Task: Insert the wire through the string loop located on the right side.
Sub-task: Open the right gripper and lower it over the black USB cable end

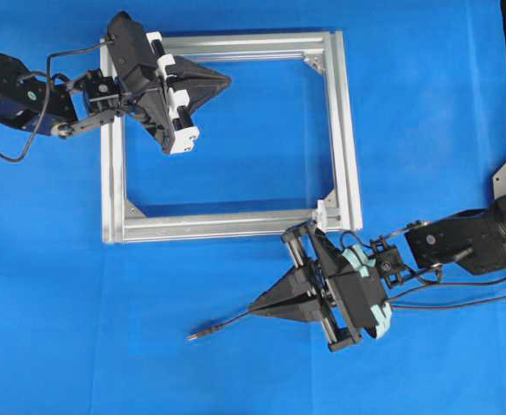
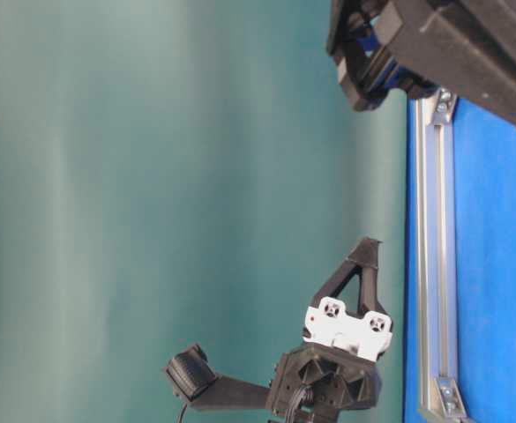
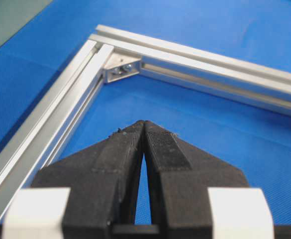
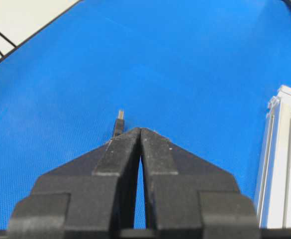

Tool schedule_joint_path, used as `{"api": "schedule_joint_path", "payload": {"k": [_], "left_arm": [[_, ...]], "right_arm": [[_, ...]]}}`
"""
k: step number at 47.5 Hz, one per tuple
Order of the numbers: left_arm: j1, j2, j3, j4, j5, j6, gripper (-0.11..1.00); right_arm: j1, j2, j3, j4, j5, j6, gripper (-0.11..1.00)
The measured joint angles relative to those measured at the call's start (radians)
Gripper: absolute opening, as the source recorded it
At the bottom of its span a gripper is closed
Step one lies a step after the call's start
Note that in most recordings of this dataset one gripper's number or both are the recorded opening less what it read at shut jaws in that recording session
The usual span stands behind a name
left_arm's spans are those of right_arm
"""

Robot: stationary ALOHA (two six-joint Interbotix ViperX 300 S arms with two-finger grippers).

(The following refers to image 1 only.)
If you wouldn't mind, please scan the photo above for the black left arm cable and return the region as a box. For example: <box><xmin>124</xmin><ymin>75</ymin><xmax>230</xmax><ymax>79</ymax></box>
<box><xmin>0</xmin><ymin>36</ymin><xmax>118</xmax><ymax>164</ymax></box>

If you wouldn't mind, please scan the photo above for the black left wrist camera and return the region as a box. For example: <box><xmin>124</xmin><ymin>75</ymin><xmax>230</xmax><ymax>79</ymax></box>
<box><xmin>106</xmin><ymin>11</ymin><xmax>157</xmax><ymax>97</ymax></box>

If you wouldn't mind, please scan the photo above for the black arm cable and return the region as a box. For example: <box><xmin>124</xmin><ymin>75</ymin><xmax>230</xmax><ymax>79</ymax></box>
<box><xmin>0</xmin><ymin>36</ymin><xmax>118</xmax><ymax>164</ymax></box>
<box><xmin>386</xmin><ymin>270</ymin><xmax>506</xmax><ymax>311</ymax></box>

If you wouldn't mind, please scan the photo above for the black wire with plug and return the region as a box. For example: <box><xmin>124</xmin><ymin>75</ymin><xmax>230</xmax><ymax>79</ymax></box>
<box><xmin>187</xmin><ymin>310</ymin><xmax>253</xmax><ymax>343</ymax></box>

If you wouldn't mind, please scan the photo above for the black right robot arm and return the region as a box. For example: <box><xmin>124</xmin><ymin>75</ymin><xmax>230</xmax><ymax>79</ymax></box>
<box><xmin>247</xmin><ymin>195</ymin><xmax>506</xmax><ymax>351</ymax></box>

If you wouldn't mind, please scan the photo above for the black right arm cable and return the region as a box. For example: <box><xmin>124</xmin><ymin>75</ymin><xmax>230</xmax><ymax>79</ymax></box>
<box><xmin>386</xmin><ymin>270</ymin><xmax>506</xmax><ymax>311</ymax></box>

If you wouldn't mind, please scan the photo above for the square aluminium extrusion frame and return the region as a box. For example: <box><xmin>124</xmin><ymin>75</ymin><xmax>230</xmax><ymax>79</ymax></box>
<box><xmin>100</xmin><ymin>30</ymin><xmax>363</xmax><ymax>244</ymax></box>

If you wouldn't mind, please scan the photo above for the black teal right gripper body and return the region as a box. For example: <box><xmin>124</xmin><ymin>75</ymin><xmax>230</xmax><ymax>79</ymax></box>
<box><xmin>281</xmin><ymin>221</ymin><xmax>393</xmax><ymax>351</ymax></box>

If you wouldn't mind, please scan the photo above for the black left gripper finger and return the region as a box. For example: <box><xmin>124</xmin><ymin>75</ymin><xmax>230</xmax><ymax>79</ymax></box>
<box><xmin>178</xmin><ymin>80</ymin><xmax>232</xmax><ymax>115</ymax></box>
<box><xmin>174</xmin><ymin>56</ymin><xmax>232</xmax><ymax>86</ymax></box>

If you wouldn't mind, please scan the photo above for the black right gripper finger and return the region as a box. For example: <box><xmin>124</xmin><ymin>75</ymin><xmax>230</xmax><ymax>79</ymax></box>
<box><xmin>247</xmin><ymin>265</ymin><xmax>317</xmax><ymax>310</ymax></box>
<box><xmin>247</xmin><ymin>297</ymin><xmax>327</xmax><ymax>322</ymax></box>

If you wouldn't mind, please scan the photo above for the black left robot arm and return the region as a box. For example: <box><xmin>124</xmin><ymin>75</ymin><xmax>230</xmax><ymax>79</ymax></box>
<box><xmin>0</xmin><ymin>32</ymin><xmax>232</xmax><ymax>155</ymax></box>

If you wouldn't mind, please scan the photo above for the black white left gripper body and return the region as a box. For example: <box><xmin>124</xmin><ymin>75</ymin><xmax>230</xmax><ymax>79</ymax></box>
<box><xmin>138</xmin><ymin>32</ymin><xmax>201</xmax><ymax>155</ymax></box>

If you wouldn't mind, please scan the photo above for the white string loop clip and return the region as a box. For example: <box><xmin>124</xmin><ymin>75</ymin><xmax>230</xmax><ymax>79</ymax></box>
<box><xmin>311</xmin><ymin>200</ymin><xmax>329</xmax><ymax>232</ymax></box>

